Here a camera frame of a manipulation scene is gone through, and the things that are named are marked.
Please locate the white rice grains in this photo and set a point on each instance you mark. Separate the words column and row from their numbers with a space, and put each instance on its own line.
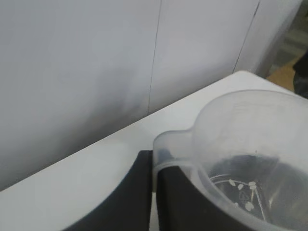
column 249, row 205

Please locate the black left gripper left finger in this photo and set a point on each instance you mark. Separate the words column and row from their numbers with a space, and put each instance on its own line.
column 130, row 202

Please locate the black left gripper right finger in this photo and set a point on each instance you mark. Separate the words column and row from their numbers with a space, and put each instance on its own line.
column 178, row 204

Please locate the translucent plastic measuring cup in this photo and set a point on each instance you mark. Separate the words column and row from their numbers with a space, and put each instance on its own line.
column 240, row 125

